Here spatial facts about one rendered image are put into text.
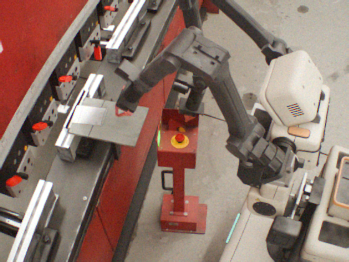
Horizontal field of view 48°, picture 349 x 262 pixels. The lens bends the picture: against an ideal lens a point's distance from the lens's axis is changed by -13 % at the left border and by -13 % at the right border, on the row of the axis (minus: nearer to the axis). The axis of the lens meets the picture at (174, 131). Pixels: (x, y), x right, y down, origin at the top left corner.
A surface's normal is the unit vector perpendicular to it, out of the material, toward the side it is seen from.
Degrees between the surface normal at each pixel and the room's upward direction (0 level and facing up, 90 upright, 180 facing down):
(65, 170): 0
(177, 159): 90
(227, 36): 0
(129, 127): 0
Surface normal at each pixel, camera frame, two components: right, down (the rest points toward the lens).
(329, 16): -0.01, -0.62
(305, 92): 0.67, -0.20
